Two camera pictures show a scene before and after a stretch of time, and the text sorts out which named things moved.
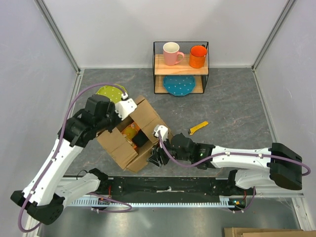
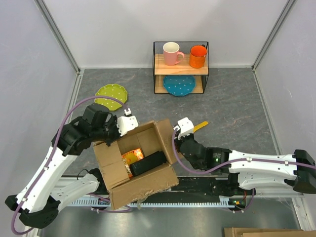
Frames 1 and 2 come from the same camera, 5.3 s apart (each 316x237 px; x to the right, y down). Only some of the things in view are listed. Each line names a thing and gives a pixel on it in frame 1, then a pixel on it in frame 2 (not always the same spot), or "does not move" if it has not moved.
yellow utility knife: [204, 124] does not move
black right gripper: [155, 157] -> [177, 141]
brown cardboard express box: [130, 141] -> [125, 190]
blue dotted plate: [178, 85] does not move
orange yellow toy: [129, 133] -> [131, 157]
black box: [140, 138] -> [149, 162]
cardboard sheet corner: [236, 232] does not move
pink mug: [171, 52] does not move
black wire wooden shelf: [182, 68] does not move
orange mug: [197, 54] does not move
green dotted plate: [114, 93] does not move
